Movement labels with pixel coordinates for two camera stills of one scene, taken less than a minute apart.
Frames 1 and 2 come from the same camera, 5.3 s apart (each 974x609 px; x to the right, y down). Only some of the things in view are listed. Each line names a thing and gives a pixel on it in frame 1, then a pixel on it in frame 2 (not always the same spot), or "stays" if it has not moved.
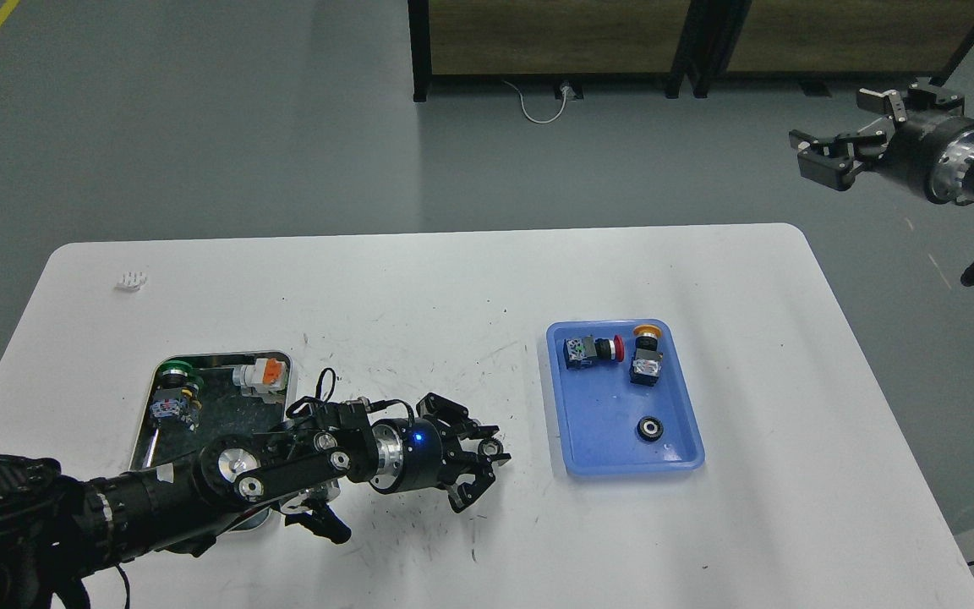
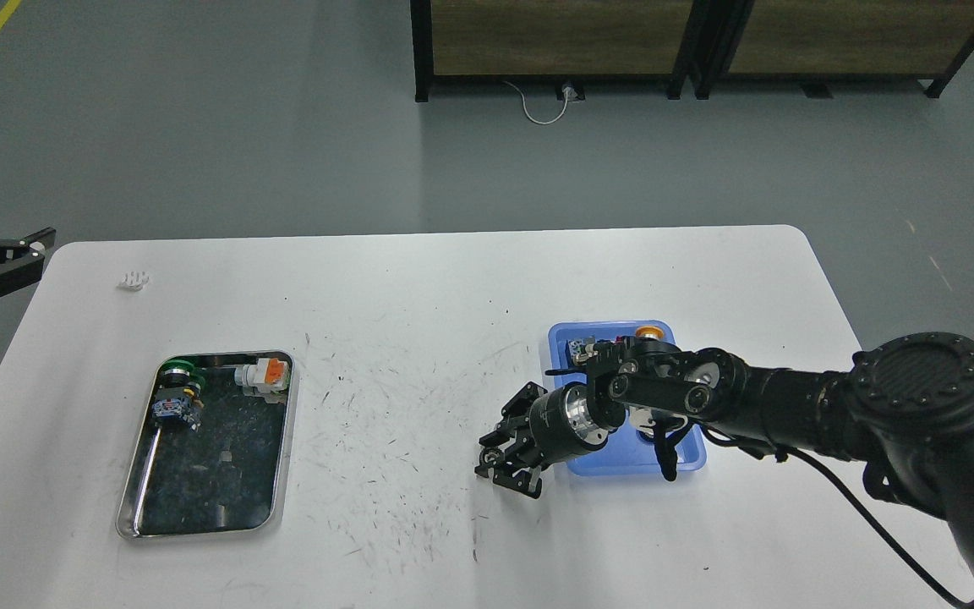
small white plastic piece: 132,281 stays
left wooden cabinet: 557,42 stays
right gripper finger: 926,97 -> 514,414
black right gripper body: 938,154 -> 562,425
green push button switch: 177,393 stays
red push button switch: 580,353 stays
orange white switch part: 266,379 stays
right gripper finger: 833,162 -> 525,480
